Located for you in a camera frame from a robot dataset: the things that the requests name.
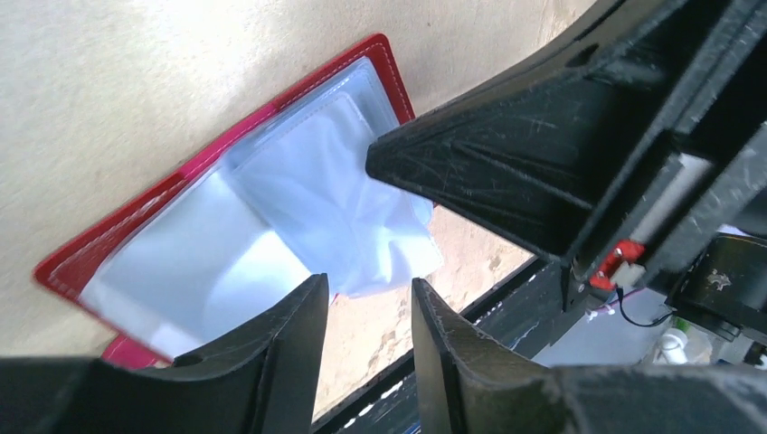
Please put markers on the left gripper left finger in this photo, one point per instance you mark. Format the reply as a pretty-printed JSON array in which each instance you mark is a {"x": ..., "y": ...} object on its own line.
[{"x": 261, "y": 377}]

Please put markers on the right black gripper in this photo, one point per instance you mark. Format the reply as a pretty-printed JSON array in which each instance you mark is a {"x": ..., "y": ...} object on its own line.
[{"x": 630, "y": 151}]

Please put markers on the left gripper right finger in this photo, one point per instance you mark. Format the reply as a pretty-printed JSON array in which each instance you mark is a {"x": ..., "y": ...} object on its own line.
[{"x": 656, "y": 398}]

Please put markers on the red card holder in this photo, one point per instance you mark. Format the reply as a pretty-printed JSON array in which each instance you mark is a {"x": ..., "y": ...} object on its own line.
[{"x": 281, "y": 195}]

